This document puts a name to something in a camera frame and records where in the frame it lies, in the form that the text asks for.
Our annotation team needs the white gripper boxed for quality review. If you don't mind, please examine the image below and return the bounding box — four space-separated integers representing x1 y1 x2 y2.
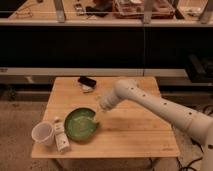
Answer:
93 90 120 123

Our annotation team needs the green ceramic bowl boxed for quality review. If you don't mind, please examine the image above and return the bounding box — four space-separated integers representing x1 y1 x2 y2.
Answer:
64 108 99 141

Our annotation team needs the white tube with cap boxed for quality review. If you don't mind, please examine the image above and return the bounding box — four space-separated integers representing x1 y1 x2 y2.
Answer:
54 117 70 153

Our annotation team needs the white plastic cup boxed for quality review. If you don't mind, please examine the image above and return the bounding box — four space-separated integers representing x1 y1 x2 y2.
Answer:
31 122 54 146

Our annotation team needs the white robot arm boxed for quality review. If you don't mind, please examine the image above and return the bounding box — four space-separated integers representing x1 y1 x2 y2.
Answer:
99 79 213 171

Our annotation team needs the black phone on white box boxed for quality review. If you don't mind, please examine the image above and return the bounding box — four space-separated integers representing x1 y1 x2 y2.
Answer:
78 76 96 93

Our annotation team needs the wooden table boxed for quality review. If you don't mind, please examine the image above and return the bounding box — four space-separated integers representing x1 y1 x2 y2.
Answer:
30 76 181 171

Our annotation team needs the red tray on shelf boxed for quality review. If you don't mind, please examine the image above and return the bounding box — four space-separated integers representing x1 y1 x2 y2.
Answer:
113 0 175 19

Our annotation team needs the long wooden shelf bench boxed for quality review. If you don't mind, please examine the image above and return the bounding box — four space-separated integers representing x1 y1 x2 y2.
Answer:
0 0 213 27

